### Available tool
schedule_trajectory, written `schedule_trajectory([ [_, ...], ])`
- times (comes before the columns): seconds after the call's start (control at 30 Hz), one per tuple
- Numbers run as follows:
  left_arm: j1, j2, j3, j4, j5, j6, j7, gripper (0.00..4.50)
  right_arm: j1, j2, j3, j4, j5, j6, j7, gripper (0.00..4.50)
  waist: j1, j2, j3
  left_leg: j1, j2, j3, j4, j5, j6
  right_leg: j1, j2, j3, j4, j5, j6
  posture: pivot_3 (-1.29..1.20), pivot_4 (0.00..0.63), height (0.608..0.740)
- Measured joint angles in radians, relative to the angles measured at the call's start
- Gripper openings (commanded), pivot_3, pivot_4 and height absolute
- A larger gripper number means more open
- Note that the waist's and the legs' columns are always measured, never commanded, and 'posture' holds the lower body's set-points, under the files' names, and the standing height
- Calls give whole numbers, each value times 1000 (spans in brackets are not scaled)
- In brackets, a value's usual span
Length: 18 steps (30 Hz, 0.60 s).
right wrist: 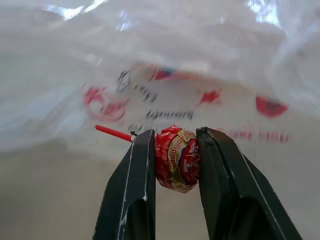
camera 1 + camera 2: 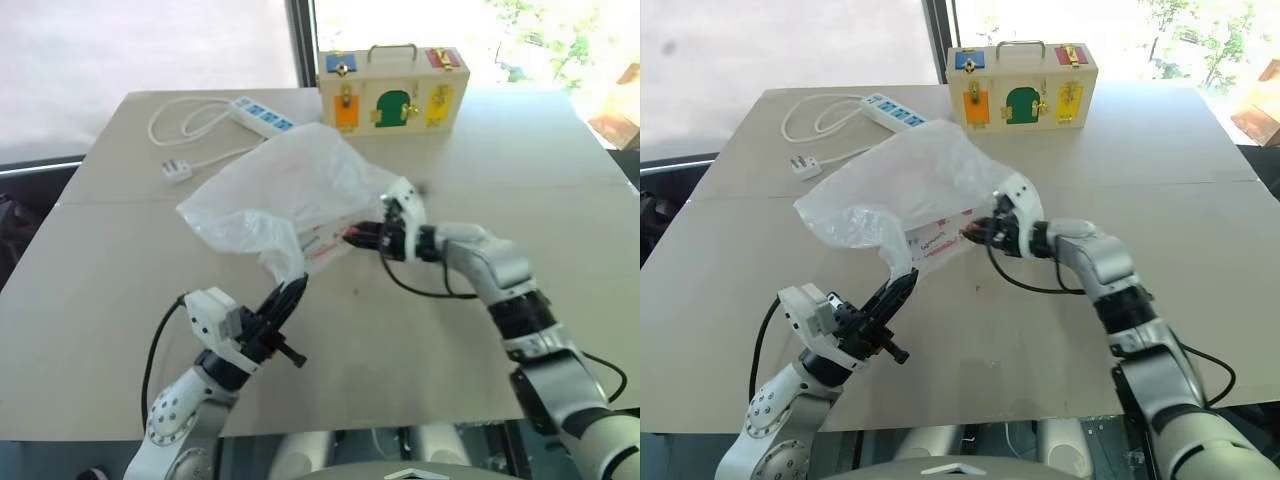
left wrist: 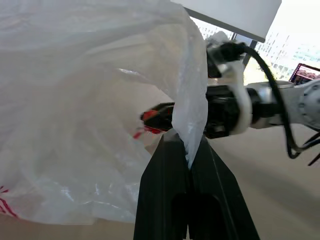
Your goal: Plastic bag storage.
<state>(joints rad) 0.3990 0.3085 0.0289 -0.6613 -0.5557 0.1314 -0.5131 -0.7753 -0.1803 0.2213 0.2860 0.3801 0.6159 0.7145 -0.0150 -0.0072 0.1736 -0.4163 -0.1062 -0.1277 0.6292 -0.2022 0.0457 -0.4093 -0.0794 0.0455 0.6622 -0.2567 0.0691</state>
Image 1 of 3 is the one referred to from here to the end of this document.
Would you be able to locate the red lollipop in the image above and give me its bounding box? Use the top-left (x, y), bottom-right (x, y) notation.
top-left (95, 124), bottom-right (201, 195)

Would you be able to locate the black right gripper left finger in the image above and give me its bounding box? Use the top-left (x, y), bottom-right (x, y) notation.
top-left (92, 129), bottom-right (157, 240)

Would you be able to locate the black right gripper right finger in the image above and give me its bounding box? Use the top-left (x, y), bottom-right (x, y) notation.
top-left (195, 126), bottom-right (304, 240)

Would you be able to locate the clear printed plastic bag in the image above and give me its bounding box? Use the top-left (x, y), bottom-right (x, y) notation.
top-left (0, 0), bottom-right (320, 153)

